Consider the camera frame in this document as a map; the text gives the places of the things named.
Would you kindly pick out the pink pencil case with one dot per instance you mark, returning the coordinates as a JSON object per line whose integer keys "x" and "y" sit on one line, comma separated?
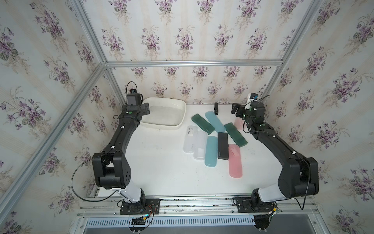
{"x": 234, "y": 161}

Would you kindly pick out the clear frosted pencil case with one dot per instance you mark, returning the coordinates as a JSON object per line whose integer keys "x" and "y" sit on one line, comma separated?
{"x": 190, "y": 139}
{"x": 200, "y": 141}

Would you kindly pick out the teal pencil case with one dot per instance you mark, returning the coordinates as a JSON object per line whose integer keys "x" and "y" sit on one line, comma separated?
{"x": 211, "y": 153}

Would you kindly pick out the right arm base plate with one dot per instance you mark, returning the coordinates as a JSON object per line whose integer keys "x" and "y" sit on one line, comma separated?
{"x": 253, "y": 205}

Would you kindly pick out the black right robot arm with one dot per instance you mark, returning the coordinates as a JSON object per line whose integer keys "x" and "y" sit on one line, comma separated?
{"x": 298, "y": 176}

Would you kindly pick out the white plastic storage box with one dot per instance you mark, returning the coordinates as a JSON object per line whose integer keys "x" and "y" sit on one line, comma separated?
{"x": 165, "y": 113}

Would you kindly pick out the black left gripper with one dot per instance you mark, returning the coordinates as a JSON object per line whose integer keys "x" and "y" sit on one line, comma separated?
{"x": 143, "y": 109}

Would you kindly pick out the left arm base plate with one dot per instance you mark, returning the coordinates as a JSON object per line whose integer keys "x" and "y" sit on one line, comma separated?
{"x": 150, "y": 207}

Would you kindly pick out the black pencil case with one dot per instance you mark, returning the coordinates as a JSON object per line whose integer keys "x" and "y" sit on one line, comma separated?
{"x": 223, "y": 152}

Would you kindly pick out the light blue pencil case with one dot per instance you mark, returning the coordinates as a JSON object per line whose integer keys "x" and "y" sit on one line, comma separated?
{"x": 215, "y": 122}

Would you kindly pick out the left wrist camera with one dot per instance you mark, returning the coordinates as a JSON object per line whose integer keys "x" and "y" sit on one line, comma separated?
{"x": 134, "y": 99}

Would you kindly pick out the pink pen cup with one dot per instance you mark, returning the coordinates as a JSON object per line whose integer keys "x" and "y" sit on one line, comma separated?
{"x": 239, "y": 123}

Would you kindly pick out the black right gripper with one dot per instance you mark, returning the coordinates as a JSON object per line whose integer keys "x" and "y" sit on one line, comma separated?
{"x": 240, "y": 107}

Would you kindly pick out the aluminium rail frame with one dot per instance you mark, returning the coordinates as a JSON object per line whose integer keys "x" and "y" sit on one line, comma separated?
{"x": 204, "y": 214}

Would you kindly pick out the dark green pencil case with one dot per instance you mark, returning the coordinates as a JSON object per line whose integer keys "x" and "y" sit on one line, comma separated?
{"x": 203, "y": 124}
{"x": 235, "y": 135}

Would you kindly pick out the small black device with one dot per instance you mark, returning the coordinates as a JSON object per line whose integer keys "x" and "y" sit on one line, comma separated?
{"x": 216, "y": 108}

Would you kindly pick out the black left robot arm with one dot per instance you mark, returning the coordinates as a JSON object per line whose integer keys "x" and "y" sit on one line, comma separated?
{"x": 111, "y": 168}

